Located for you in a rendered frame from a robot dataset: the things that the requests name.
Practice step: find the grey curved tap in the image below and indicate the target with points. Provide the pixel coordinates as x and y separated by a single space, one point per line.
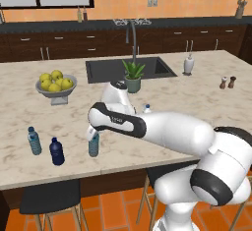
133 38

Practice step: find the grey fruit bowl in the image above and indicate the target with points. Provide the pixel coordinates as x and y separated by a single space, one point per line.
58 94

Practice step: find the dark blue glass bottle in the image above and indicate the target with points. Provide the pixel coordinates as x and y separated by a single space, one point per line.
57 152

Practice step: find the white soap dispenser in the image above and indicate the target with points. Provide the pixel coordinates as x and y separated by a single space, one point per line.
188 65

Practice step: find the dark wooden cupboard run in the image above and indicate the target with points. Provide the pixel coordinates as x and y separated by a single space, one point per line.
75 43

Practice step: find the brown shaker white cap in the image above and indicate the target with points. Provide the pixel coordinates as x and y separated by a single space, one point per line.
223 83

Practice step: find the grey pot with utensils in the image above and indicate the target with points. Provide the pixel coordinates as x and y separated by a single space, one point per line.
240 9

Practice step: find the dark sink basin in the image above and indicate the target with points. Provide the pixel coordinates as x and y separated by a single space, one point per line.
108 69

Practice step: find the clear plastic bottle blue cap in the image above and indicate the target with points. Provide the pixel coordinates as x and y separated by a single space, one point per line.
94 148
147 108
34 142

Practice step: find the dark brown glass bottle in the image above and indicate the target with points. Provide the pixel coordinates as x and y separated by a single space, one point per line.
85 13

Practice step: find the dark brown shaker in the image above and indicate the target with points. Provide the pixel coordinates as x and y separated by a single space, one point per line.
232 82

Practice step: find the yellow-green apple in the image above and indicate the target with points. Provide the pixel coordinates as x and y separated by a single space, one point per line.
59 81
67 84
56 74
46 84
54 88
45 77

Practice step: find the green plant in grey pot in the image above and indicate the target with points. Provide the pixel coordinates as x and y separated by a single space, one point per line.
133 76

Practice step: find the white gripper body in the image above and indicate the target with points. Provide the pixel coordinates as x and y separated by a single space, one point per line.
91 132

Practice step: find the grey wall outlet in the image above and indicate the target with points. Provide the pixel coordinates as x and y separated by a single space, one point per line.
152 2

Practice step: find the olive glass bottle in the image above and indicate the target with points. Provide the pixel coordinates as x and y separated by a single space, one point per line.
79 14

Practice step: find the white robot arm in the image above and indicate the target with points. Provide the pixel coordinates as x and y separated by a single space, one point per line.
183 133

